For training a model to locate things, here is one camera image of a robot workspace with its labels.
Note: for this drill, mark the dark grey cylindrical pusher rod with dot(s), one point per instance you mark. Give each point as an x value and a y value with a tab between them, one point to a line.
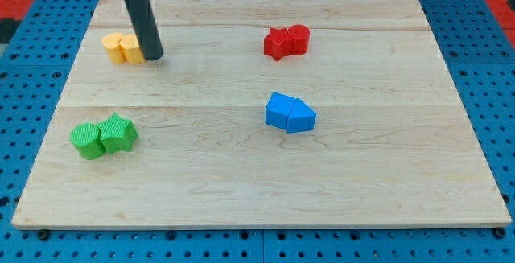
145	28

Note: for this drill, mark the yellow hexagon block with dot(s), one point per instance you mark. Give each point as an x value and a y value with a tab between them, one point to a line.
131	49

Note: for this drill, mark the green star block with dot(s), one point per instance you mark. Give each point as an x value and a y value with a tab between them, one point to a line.
117	134

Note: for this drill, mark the red star block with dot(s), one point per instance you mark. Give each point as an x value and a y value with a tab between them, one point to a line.
278	43

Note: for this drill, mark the green cylinder block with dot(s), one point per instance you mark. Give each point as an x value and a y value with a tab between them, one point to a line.
86	138

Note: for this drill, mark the red cylinder block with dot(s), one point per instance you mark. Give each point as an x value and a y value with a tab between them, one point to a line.
300	36

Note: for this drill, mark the blue cube block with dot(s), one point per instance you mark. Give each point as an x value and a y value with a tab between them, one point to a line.
278	110

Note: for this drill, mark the blue triangular prism block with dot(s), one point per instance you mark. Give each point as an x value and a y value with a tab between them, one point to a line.
301	118

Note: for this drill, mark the light wooden board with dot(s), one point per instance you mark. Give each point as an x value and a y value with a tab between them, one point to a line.
392	145

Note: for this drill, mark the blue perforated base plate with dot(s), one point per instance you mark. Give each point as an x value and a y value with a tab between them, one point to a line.
38	57

